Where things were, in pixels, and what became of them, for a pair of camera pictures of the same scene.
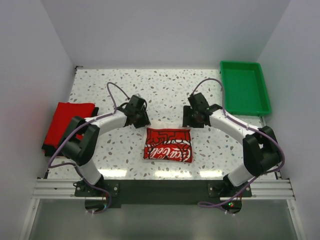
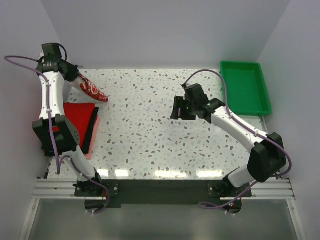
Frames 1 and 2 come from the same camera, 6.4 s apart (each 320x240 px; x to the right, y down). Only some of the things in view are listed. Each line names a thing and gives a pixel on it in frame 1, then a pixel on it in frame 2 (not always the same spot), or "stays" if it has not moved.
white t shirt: [168, 140] → [92, 90]
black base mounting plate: [118, 192] stays
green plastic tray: [245, 89] stays
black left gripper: [144, 121] → [74, 72]
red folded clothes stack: [65, 113] stays
